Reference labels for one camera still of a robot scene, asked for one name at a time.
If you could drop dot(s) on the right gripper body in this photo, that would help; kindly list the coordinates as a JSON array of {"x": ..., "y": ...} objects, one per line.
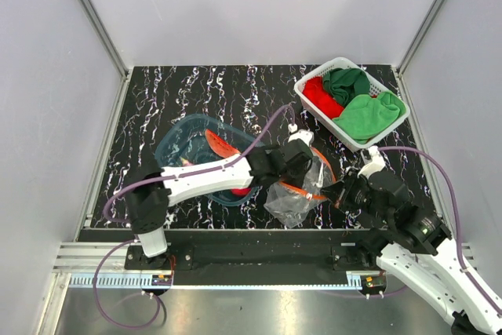
[{"x": 356, "y": 192}]

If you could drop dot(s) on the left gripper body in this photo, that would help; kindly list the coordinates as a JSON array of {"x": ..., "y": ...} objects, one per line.
[{"x": 293, "y": 178}]

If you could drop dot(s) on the clear zip top bag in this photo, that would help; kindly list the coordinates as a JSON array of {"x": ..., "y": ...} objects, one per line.
[{"x": 290, "y": 204}]

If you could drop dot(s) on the red fake apple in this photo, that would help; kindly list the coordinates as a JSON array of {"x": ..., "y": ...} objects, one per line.
[{"x": 241, "y": 192}]

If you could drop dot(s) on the purple fake food piece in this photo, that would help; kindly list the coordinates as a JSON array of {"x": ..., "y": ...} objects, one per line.
[{"x": 185, "y": 162}]

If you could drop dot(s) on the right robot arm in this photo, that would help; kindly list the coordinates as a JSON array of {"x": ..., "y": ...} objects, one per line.
[{"x": 415, "y": 245}]

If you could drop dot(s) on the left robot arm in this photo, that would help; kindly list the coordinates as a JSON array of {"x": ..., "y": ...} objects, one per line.
[{"x": 149, "y": 199}]

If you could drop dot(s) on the white plastic basket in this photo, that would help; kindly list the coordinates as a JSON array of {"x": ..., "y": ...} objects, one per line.
[{"x": 375, "y": 88}]

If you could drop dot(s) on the light green cloth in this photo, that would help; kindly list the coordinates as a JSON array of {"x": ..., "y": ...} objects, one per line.
[{"x": 367, "y": 116}]

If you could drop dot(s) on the red cloth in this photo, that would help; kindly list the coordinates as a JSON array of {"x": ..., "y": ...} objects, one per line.
[{"x": 327, "y": 105}]

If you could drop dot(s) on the dark green cloth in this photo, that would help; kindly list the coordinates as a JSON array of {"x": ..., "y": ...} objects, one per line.
[{"x": 345, "y": 84}]

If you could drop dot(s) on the blue plastic container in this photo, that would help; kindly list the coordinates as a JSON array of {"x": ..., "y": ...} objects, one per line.
[{"x": 188, "y": 143}]

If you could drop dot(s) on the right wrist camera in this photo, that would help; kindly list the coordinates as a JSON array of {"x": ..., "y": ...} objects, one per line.
[{"x": 373, "y": 161}]

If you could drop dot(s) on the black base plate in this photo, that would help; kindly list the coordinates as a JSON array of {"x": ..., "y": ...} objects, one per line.
[{"x": 315, "y": 258}]

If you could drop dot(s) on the white cable duct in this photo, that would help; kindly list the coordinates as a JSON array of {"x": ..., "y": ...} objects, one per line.
[{"x": 121, "y": 281}]

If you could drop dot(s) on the aluminium frame rail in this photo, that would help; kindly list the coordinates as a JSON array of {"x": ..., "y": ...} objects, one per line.
[{"x": 98, "y": 26}]

